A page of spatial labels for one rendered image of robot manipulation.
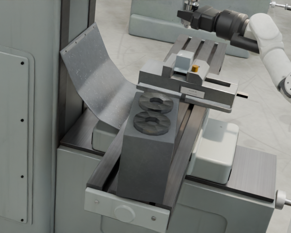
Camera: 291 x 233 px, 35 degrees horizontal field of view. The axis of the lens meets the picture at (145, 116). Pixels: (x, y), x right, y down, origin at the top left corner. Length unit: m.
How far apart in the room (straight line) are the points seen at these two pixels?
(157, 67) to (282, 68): 0.54
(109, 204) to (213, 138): 0.59
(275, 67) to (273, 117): 2.34
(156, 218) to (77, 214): 0.72
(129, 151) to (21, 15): 0.61
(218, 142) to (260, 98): 2.24
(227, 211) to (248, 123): 1.87
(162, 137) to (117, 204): 0.23
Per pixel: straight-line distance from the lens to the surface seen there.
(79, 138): 1.72
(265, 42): 1.34
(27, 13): 1.47
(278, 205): 1.77
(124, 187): 1.15
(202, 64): 1.67
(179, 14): 1.48
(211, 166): 1.57
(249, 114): 3.59
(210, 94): 1.61
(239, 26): 1.41
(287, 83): 1.23
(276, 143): 3.33
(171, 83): 1.63
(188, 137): 1.44
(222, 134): 1.70
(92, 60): 1.68
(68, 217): 1.89
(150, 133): 1.07
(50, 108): 1.60
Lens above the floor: 1.69
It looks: 31 degrees down
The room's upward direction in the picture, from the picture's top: 8 degrees clockwise
